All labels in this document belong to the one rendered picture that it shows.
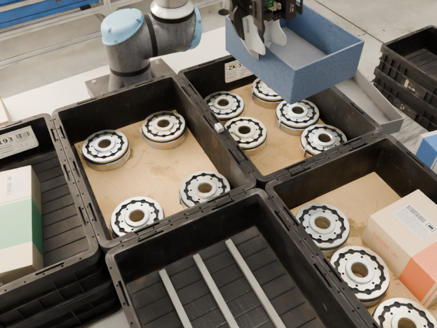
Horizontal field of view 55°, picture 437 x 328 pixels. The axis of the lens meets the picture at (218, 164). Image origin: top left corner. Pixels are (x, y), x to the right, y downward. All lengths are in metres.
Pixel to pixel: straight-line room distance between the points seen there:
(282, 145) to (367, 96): 0.46
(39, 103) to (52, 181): 0.48
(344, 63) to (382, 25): 2.49
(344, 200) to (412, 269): 0.20
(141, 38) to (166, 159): 0.36
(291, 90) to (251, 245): 0.30
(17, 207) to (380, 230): 0.67
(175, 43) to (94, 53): 1.79
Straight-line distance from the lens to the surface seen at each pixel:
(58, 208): 0.94
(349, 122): 0.99
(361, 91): 1.40
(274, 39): 0.72
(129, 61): 1.19
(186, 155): 0.97
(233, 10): 0.68
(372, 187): 0.95
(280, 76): 0.71
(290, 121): 1.01
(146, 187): 0.92
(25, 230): 0.85
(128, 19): 1.18
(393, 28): 3.24
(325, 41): 0.84
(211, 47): 1.55
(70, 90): 1.45
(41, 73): 2.89
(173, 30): 1.18
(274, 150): 0.98
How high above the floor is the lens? 1.53
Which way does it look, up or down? 48 degrees down
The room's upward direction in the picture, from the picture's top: 2 degrees counter-clockwise
